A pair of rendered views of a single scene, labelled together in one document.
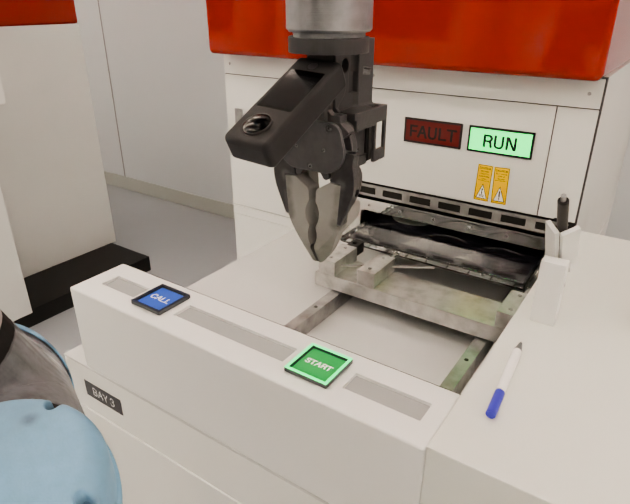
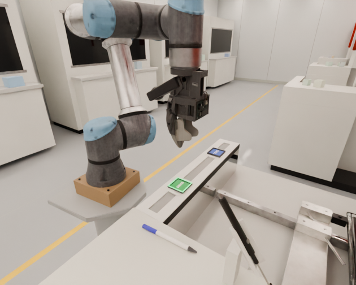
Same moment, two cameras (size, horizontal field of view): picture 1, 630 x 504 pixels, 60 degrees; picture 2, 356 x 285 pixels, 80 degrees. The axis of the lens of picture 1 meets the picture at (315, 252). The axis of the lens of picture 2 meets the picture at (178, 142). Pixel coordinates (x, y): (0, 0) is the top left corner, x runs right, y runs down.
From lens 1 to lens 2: 0.73 m
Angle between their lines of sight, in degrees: 80
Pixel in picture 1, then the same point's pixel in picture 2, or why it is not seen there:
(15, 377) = (127, 120)
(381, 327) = (282, 249)
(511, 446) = (127, 230)
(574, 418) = (137, 259)
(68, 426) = (106, 124)
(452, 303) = (300, 273)
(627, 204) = not seen: outside the picture
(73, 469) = (96, 126)
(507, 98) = not seen: outside the picture
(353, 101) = (189, 94)
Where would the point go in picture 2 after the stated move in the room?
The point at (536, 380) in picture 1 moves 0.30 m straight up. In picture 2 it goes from (166, 252) to (162, 114)
